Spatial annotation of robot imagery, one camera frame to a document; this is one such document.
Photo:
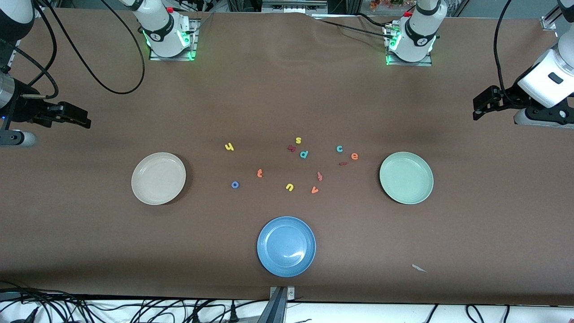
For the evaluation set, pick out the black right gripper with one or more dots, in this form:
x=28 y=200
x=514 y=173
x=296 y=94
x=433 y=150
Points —
x=23 y=109

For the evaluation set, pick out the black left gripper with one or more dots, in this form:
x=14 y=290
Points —
x=510 y=99

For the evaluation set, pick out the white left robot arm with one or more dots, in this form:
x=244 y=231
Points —
x=419 y=36

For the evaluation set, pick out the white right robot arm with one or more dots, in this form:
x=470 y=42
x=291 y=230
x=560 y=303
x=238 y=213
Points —
x=163 y=31

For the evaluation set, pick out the beige brown plate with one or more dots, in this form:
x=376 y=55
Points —
x=158 y=178

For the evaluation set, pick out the light green plate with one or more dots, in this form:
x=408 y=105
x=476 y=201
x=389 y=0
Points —
x=406 y=178

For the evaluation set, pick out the brown table cover sheet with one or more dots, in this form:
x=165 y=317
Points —
x=89 y=246

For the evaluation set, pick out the orange leaf decoration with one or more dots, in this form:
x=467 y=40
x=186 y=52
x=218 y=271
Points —
x=381 y=4

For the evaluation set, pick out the white paper scrap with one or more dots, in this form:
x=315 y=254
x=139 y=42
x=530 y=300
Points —
x=419 y=268

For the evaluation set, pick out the grey metal device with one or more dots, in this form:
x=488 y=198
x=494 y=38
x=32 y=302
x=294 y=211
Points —
x=293 y=6

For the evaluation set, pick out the blue plate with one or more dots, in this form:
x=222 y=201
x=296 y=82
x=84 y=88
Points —
x=286 y=246

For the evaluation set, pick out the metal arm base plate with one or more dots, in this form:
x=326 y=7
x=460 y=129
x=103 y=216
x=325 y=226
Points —
x=154 y=57
x=403 y=63

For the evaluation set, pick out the aluminium frame rail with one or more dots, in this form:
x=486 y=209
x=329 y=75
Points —
x=39 y=12
x=550 y=20

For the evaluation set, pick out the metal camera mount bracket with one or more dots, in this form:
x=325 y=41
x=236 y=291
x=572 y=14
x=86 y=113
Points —
x=278 y=305

